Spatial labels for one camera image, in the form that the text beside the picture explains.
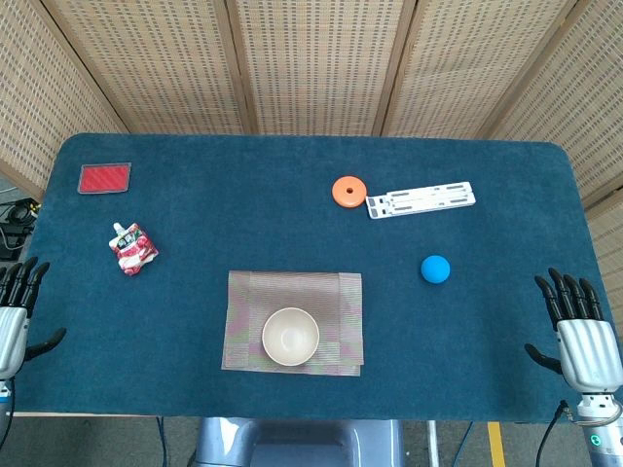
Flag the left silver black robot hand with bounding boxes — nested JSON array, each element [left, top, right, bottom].
[[0, 256, 67, 383]]

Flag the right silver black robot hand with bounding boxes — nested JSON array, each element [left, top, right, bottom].
[[524, 267, 623, 393]]

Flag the beige bowl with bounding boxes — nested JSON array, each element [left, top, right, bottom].
[[261, 306, 321, 367]]

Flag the brown woven placemat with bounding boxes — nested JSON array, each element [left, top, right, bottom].
[[221, 270, 365, 377]]

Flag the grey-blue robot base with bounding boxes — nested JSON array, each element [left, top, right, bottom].
[[192, 416, 405, 467]]

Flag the blue ball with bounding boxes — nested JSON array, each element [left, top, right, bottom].
[[420, 254, 452, 285]]

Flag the red packet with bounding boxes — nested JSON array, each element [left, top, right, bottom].
[[77, 162, 132, 196]]

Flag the yellow floor tape strip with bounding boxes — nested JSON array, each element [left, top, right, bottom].
[[488, 421, 506, 467]]

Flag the red spouted drink pouch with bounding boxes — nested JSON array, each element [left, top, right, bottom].
[[110, 222, 160, 277]]

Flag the white folding stand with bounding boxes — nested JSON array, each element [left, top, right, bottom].
[[365, 181, 477, 221]]

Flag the blue carpet table cover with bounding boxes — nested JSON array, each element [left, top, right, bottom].
[[0, 132, 622, 424]]

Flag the orange disc with hole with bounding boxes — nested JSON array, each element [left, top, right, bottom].
[[332, 175, 368, 210]]

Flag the woven bamboo folding screen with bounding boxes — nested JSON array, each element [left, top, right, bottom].
[[0, 0, 623, 337]]

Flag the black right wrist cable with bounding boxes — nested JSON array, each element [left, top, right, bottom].
[[534, 399, 571, 467]]

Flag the black equipment with cables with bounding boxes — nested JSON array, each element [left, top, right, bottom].
[[0, 197, 40, 262]]

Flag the thin blue cable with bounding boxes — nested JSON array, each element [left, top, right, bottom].
[[452, 420, 476, 467], [155, 415, 169, 467]]

